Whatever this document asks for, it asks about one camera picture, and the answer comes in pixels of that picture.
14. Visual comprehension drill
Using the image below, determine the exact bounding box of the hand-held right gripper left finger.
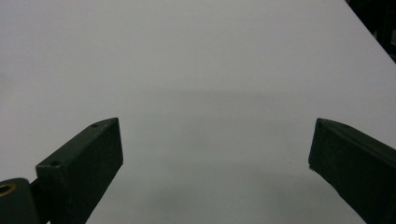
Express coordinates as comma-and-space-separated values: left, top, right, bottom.
35, 117, 124, 224

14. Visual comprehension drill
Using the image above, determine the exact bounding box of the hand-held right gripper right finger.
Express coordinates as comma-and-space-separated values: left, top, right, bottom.
308, 118, 396, 224

